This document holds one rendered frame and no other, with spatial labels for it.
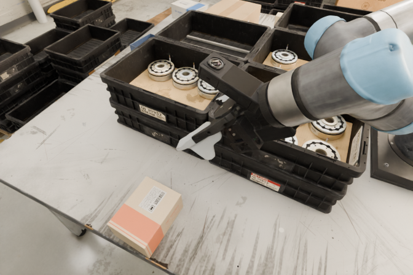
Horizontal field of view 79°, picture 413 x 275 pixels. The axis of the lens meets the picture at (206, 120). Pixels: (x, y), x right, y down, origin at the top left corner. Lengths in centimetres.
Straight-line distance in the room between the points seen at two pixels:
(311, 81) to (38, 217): 168
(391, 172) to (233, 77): 69
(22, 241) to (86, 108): 90
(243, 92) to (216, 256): 48
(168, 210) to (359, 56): 57
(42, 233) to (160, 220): 113
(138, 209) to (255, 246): 33
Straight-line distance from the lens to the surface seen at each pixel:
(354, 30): 47
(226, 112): 40
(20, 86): 204
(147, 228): 70
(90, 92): 124
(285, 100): 33
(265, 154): 71
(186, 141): 44
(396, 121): 39
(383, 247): 88
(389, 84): 29
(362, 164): 68
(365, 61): 29
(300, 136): 82
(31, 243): 175
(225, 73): 39
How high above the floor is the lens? 141
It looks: 46 degrees down
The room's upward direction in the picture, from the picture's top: straight up
